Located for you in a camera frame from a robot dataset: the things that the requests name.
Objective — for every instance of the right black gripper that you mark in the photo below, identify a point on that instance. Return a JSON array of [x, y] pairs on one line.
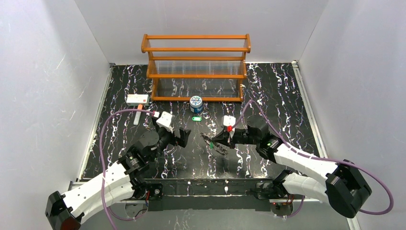
[[227, 139]]

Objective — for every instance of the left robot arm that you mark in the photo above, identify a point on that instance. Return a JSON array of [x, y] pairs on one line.
[[122, 180]]

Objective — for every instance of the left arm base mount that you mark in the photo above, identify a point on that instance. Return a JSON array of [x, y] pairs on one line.
[[147, 192]]

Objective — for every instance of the blue round jar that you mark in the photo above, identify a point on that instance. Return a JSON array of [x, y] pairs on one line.
[[196, 104]]

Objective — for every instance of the orange white tube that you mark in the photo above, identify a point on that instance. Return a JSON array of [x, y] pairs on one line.
[[138, 114]]

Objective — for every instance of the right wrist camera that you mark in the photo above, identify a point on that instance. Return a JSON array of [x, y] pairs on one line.
[[228, 122]]

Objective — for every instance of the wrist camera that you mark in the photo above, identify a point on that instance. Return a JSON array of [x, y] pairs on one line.
[[228, 122], [165, 121]]

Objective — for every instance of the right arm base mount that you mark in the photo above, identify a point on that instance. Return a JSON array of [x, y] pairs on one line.
[[267, 192]]

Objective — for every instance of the orange wooden shelf rack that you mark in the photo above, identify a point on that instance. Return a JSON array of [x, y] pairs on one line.
[[211, 66]]

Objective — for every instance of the aluminium frame rail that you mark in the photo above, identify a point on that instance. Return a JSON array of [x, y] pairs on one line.
[[206, 190]]

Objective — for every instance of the white red small box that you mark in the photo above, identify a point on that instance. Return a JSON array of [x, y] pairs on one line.
[[137, 99]]

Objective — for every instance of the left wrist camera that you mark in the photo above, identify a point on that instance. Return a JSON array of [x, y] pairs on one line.
[[165, 121]]

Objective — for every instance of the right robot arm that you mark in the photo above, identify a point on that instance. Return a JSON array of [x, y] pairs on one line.
[[271, 147]]

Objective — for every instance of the large silver carabiner keyring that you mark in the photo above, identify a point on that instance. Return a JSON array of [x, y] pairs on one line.
[[217, 147]]

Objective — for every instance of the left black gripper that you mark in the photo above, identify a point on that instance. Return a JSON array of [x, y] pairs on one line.
[[177, 137]]

